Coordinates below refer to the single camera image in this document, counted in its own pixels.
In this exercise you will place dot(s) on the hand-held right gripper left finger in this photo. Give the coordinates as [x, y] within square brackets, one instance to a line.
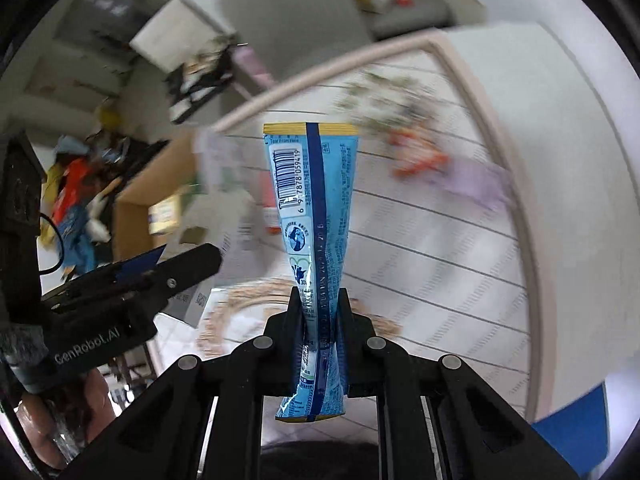
[297, 305]

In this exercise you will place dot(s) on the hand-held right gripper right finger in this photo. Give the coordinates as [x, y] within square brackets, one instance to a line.
[344, 310]

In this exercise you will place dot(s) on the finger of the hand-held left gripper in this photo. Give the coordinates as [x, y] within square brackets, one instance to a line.
[137, 262]
[185, 267]

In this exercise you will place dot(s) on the blue snack packet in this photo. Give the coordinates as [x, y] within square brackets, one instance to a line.
[313, 200]

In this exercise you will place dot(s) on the person's left hand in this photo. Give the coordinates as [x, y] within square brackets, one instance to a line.
[75, 410]

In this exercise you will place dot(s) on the cardboard box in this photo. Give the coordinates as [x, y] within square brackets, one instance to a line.
[135, 210]

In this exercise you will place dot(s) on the white printed sheet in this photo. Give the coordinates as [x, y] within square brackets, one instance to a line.
[235, 250]

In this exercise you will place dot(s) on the beige round woven mat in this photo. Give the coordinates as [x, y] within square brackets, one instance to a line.
[235, 300]

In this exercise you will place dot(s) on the pile of colourful clothes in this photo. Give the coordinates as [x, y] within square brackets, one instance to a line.
[75, 195]

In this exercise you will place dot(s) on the white paper packet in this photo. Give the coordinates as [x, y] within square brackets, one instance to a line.
[220, 160]

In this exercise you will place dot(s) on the orange snack packet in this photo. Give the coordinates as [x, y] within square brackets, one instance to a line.
[417, 155]

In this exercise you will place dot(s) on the black bag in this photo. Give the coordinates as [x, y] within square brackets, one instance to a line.
[200, 85]

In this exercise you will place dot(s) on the purple packet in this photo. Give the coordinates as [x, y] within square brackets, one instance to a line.
[477, 182]

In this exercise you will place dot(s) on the green patterned packet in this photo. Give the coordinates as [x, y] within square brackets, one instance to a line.
[380, 100]

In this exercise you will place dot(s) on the white board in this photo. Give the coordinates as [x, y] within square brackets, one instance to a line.
[170, 30]

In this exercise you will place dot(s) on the blue cloth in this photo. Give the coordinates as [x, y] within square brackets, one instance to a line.
[575, 430]

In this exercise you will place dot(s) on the grey chair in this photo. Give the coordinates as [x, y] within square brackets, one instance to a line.
[295, 5]

